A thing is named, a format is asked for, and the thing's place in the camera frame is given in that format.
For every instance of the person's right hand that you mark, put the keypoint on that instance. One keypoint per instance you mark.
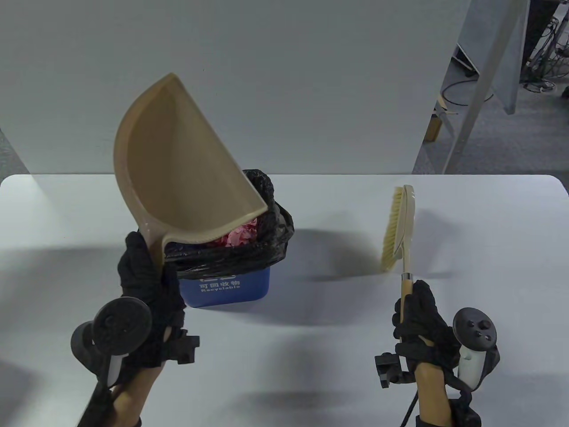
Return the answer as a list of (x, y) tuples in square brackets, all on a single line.
[(426, 333)]

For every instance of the person's left hand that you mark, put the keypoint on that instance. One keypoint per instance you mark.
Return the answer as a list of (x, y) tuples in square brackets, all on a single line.
[(164, 307)]

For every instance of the blue recycling bin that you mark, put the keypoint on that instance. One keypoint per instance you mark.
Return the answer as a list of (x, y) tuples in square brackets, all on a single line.
[(222, 293)]

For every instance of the group of pink paper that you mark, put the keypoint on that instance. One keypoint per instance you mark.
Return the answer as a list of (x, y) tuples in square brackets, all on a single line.
[(240, 235)]

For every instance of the beige plastic dustpan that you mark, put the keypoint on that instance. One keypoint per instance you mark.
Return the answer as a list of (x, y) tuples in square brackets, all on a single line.
[(178, 178)]

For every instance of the black plastic trash bag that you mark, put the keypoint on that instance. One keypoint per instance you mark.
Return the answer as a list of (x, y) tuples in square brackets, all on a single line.
[(275, 231)]

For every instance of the black right forearm module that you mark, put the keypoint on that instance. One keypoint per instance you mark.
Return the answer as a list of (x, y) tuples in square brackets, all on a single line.
[(464, 416)]

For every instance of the black left forearm module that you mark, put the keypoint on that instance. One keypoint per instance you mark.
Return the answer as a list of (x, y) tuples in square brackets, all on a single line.
[(95, 407)]

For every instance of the person's left forearm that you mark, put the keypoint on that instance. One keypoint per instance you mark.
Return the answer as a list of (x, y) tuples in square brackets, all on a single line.
[(133, 396)]

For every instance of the person's right forearm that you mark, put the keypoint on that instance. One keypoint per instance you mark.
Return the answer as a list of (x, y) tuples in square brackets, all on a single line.
[(431, 396)]

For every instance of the black left hand controller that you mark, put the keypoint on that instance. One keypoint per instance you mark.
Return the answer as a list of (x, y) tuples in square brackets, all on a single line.
[(122, 324)]

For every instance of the white table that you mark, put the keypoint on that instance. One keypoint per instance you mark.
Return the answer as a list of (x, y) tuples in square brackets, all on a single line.
[(489, 222)]

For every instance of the white partition panel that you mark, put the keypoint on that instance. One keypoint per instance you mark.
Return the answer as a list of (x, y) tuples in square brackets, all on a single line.
[(289, 89)]

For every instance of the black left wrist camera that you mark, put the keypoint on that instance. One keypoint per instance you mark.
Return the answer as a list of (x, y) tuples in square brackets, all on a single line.
[(182, 349)]

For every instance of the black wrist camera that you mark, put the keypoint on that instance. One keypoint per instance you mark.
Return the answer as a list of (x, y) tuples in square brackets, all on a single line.
[(182, 349), (391, 369)]

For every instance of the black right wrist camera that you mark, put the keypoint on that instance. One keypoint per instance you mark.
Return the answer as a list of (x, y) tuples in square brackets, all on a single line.
[(391, 369)]

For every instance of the grey metal post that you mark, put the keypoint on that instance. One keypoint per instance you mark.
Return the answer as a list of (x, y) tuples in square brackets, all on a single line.
[(471, 106)]

